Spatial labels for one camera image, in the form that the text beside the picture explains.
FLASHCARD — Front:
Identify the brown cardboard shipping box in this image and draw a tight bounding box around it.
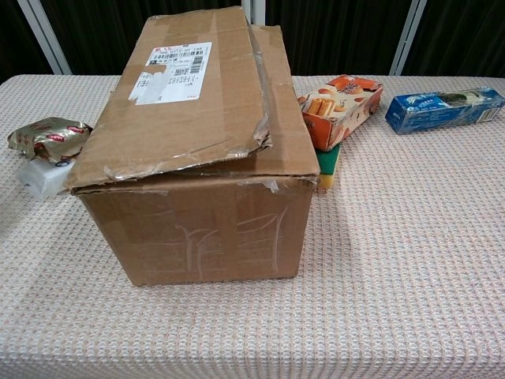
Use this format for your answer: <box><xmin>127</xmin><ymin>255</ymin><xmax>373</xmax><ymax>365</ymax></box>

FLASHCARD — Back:
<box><xmin>65</xmin><ymin>6</ymin><xmax>321</xmax><ymax>287</ymax></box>

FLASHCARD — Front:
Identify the green yellow sponge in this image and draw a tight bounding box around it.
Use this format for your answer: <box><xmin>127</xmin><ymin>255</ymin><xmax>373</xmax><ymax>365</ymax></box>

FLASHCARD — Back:
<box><xmin>315</xmin><ymin>144</ymin><xmax>341</xmax><ymax>194</ymax></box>

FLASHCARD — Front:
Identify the orange biscuit box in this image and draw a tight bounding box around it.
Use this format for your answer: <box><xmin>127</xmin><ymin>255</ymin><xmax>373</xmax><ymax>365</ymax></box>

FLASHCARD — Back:
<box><xmin>297</xmin><ymin>74</ymin><xmax>385</xmax><ymax>152</ymax></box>

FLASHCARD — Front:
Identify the beige woven tablecloth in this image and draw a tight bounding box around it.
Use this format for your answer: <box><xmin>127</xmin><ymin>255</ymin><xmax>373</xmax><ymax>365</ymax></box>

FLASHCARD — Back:
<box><xmin>0</xmin><ymin>74</ymin><xmax>505</xmax><ymax>379</ymax></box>

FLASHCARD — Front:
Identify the blue Oreo cookie pack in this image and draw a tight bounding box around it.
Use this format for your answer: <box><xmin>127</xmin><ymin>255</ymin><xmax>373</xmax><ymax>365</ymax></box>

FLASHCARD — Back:
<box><xmin>384</xmin><ymin>86</ymin><xmax>505</xmax><ymax>136</ymax></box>

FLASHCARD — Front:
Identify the gold foil snack bag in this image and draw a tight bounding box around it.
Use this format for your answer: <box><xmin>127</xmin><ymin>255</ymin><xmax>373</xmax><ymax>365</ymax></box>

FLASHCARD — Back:
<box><xmin>6</xmin><ymin>116</ymin><xmax>94</xmax><ymax>167</ymax></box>

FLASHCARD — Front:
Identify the clear white plastic packet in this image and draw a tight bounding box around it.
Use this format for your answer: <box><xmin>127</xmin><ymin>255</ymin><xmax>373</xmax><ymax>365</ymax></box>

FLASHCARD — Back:
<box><xmin>17</xmin><ymin>157</ymin><xmax>76</xmax><ymax>200</ymax></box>

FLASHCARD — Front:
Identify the white metal frame post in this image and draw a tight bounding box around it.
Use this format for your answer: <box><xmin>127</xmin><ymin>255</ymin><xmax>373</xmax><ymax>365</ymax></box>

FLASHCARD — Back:
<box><xmin>389</xmin><ymin>0</ymin><xmax>428</xmax><ymax>77</ymax></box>
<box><xmin>17</xmin><ymin>0</ymin><xmax>73</xmax><ymax>76</ymax></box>
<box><xmin>241</xmin><ymin>0</ymin><xmax>266</xmax><ymax>26</ymax></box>

